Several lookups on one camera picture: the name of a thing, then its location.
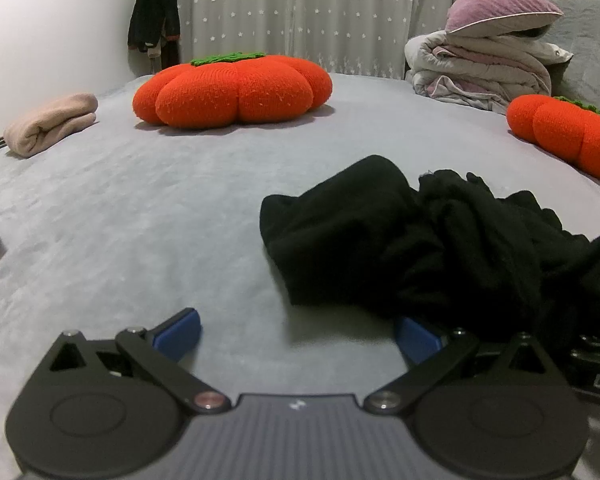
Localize hanging black coat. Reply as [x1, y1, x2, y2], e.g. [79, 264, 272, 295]
[127, 0, 182, 56]

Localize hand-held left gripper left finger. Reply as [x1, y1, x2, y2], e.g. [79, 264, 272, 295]
[47, 307, 231, 416]

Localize grey bed sheet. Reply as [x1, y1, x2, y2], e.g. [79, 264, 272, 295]
[0, 72, 600, 480]

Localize grey quilted blanket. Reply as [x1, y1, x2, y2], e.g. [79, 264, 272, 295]
[545, 0, 600, 126]

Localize black knit garment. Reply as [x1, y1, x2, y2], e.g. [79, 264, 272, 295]
[259, 155, 600, 356]

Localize grey star-patterned curtain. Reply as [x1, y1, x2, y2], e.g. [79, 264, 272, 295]
[172, 0, 463, 80]

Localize purple pillow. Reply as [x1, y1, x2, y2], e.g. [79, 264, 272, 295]
[445, 0, 565, 38]

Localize folded pink beige garment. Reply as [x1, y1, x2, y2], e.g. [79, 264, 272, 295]
[2, 92, 99, 158]

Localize orange pumpkin cushion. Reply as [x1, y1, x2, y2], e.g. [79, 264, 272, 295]
[506, 94, 600, 183]
[132, 51, 333, 129]

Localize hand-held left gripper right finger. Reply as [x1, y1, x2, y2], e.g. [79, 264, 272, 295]
[362, 316, 566, 416]

